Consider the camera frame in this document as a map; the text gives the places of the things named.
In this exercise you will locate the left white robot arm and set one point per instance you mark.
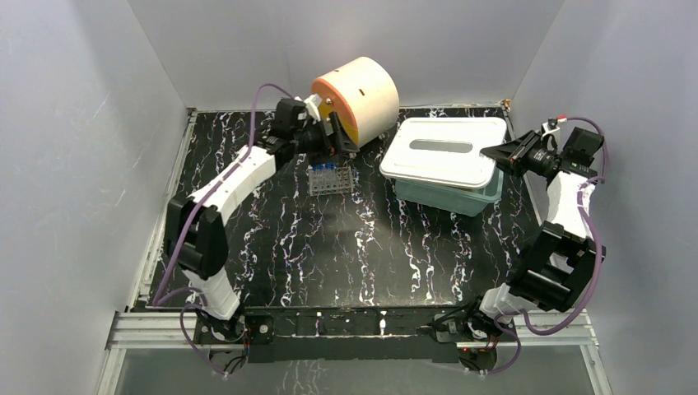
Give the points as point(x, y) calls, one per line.
point(195, 238)

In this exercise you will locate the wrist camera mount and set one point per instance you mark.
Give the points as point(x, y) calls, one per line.
point(551, 132)
point(312, 104)

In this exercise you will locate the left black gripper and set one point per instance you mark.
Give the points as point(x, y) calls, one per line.
point(332, 138)

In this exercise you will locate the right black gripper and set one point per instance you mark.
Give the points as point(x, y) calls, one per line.
point(514, 150)

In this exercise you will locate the white bin lid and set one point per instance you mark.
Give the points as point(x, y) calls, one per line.
point(444, 151)

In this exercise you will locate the clear test tube rack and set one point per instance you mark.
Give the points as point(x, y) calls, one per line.
point(339, 181)

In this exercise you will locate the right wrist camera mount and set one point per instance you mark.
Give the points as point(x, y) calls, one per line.
point(551, 132)

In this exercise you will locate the round cream drawer cabinet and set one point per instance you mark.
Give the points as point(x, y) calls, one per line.
point(363, 95)

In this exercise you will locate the light blue plastic bin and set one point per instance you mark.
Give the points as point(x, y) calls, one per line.
point(456, 200)

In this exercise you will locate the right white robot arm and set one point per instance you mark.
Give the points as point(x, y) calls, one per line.
point(563, 258)

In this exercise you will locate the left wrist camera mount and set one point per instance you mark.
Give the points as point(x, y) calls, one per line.
point(312, 104)

